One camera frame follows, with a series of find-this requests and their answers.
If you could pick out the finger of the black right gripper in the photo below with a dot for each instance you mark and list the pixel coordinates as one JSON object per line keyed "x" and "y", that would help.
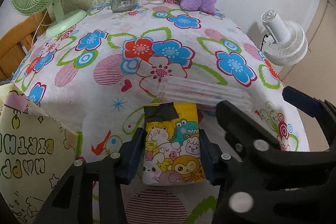
{"x": 322, "y": 111}

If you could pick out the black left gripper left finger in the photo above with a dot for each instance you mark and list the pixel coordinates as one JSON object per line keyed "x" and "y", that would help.
{"x": 71, "y": 199}

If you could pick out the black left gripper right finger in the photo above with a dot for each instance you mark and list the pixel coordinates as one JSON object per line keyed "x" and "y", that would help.
{"x": 265, "y": 184}

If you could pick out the yellow cartoon tissue pack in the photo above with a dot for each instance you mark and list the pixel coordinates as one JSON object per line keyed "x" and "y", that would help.
{"x": 172, "y": 153}

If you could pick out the clear plastic pouch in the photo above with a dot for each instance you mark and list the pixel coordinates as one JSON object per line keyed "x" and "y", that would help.
{"x": 205, "y": 95}

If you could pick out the yellow cartoon storage box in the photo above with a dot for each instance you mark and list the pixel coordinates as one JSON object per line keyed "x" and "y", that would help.
{"x": 36, "y": 151}

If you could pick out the white standing fan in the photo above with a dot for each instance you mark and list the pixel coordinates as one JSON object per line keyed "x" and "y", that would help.
{"x": 285, "y": 43}

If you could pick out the floral tablecloth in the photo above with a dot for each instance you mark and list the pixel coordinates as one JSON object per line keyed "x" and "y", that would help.
{"x": 96, "y": 76}

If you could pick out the wooden bed headboard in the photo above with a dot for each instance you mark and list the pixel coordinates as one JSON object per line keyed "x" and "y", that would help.
{"x": 19, "y": 39}

